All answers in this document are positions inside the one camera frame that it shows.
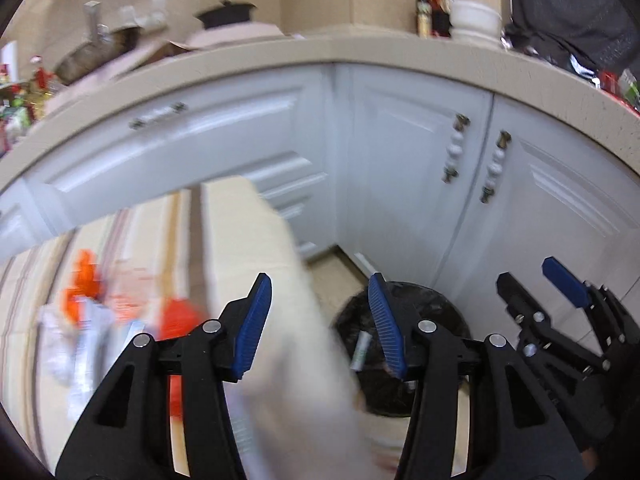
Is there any ceramic drawer handle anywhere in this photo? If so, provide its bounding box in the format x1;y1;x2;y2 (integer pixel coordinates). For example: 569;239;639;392
129;102;189;131

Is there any striped tablecloth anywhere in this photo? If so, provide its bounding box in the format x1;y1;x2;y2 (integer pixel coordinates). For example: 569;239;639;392
0;175;406;480

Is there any beige stone countertop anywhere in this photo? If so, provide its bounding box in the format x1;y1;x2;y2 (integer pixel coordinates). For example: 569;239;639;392
0;34;640;196

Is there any black pot lid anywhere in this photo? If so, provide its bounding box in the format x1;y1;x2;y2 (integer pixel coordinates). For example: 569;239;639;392
196;0;257;29

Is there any white cabinet drawer front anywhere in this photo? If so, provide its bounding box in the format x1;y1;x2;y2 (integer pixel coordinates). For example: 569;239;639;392
25;67;337;241

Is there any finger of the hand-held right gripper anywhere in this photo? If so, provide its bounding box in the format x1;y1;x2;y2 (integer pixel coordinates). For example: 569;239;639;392
496;272;611;376
542;256;636;346

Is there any dark cloth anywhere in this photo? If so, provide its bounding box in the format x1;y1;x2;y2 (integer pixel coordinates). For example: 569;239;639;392
502;0;640;75

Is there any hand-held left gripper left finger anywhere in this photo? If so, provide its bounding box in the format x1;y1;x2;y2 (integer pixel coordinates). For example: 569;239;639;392
55;273;273;480

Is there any white ceramic pot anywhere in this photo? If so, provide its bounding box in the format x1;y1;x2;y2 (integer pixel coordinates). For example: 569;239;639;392
450;0;503;44

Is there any white cabinet door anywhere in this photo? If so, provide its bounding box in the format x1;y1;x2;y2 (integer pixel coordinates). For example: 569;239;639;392
435;95;640;356
349;65;495;288

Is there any metal wok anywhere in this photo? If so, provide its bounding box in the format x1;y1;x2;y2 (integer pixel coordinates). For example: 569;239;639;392
52;27;142;86

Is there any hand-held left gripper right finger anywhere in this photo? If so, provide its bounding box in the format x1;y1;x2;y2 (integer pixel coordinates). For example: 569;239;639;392
367;273;588;480

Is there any white plastic wrapper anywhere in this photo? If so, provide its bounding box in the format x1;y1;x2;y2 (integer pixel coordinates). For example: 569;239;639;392
37;302;76;387

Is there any pile of colourful packets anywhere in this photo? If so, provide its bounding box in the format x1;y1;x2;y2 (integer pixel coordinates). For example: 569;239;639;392
0;50;57;157

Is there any black trash bin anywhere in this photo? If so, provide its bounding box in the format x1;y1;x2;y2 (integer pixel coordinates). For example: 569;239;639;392
334;282;473;418

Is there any white lower cabinet front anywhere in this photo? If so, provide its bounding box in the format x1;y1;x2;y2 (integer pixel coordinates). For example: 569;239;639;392
240;152;337;262

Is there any pink board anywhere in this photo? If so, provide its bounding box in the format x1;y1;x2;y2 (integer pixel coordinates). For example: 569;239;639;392
187;22;294;52

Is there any white wall hook rack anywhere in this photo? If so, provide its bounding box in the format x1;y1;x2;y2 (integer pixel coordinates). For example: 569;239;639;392
117;0;169;29

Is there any ceramic door handle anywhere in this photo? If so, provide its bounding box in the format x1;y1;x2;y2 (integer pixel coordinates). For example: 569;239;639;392
479;130;514;205
442;114;471;184

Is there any white toothpaste tube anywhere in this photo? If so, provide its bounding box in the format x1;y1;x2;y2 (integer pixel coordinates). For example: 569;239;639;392
350;332;374;374

